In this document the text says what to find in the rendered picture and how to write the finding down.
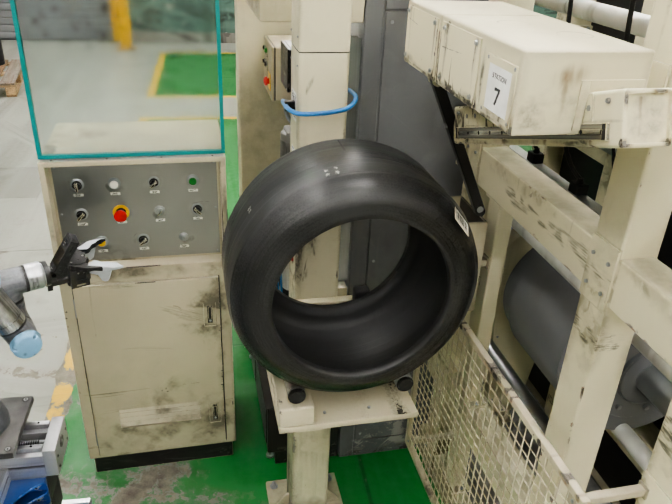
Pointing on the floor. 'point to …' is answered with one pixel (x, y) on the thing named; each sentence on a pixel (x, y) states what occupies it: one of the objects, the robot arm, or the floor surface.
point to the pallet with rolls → (12, 80)
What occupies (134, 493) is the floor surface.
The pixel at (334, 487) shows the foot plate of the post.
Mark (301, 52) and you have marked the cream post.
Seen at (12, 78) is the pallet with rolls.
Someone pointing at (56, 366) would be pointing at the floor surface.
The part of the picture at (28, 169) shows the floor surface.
